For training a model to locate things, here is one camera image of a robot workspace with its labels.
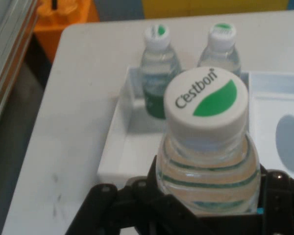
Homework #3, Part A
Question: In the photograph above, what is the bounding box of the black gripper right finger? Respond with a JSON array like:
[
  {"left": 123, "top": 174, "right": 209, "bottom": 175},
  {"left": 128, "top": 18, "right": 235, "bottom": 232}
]
[{"left": 257, "top": 164, "right": 294, "bottom": 235}]

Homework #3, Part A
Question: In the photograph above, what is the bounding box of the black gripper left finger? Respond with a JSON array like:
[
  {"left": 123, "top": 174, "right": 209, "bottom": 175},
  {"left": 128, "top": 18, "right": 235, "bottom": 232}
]
[{"left": 66, "top": 156, "right": 206, "bottom": 235}]

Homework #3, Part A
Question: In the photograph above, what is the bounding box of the water bottle with green label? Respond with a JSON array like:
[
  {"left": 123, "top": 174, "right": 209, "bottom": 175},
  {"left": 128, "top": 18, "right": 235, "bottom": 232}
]
[
  {"left": 155, "top": 66, "right": 262, "bottom": 216},
  {"left": 197, "top": 22, "right": 243, "bottom": 79},
  {"left": 141, "top": 23, "right": 182, "bottom": 120}
]

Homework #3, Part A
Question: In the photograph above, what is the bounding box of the white and blue compartment box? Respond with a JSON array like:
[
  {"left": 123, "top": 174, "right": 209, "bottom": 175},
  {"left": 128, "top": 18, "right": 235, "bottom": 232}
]
[{"left": 97, "top": 66, "right": 294, "bottom": 217}]

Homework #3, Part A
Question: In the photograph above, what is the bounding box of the orange giant building block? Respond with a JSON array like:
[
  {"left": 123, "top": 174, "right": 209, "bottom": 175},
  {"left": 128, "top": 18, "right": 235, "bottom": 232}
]
[{"left": 33, "top": 0, "right": 100, "bottom": 63}]

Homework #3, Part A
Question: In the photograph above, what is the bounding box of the grey giant building block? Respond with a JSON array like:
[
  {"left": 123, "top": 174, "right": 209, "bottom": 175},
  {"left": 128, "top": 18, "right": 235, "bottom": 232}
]
[{"left": 93, "top": 0, "right": 146, "bottom": 23}]

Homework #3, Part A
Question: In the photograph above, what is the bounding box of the yellow giant building block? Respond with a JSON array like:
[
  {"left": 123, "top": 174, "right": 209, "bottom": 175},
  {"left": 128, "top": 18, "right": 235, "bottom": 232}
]
[{"left": 141, "top": 0, "right": 292, "bottom": 20}]

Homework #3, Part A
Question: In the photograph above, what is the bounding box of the aluminium rail along wall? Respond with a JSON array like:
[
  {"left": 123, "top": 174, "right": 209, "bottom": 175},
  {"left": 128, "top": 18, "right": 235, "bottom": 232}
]
[{"left": 0, "top": 0, "right": 39, "bottom": 141}]

